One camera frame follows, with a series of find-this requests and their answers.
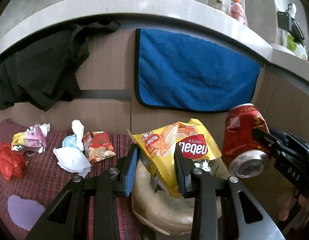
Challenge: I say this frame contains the red plastic bag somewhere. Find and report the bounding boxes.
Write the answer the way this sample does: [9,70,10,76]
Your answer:
[0,142,26,180]

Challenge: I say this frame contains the red snack wrapper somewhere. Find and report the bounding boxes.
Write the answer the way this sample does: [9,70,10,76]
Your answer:
[82,131,116,163]

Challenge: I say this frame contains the right hand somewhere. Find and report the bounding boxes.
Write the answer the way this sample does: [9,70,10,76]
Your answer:
[277,177,309,222]

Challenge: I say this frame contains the glass bottle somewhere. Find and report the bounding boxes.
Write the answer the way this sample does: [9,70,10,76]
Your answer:
[213,0,227,14]

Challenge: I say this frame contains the grey kitchen countertop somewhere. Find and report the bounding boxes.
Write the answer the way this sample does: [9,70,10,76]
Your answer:
[0,0,309,82]

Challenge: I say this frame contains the purple paper piece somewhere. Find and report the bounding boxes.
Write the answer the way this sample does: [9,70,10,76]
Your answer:
[7,195,46,231]

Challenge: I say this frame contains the white crumpled tissue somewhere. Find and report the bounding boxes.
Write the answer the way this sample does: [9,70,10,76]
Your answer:
[53,120,91,178]

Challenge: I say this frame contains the black hanging utensil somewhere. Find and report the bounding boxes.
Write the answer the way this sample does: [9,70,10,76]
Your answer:
[277,3,305,45]

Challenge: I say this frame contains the pink yellow snack wrapper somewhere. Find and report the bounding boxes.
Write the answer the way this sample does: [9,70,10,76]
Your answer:
[11,123,50,153]

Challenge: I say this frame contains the blue towel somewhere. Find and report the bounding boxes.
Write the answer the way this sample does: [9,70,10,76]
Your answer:
[134,29,261,113]

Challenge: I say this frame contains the orange-capped plastic bottle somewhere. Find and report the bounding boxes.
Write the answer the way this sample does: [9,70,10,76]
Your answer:
[230,0,248,27]

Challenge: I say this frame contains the yellow nabati wafer wrapper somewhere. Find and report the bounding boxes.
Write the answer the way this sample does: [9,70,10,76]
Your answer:
[127,117,222,199]

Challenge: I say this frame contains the black cloth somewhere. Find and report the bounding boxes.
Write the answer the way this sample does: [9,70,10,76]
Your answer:
[0,20,120,111]

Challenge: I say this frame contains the beige trash bag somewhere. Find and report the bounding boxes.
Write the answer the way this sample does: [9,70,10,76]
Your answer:
[131,154,232,236]

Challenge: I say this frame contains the red drink can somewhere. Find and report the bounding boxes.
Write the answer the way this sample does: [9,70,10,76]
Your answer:
[221,103,270,179]

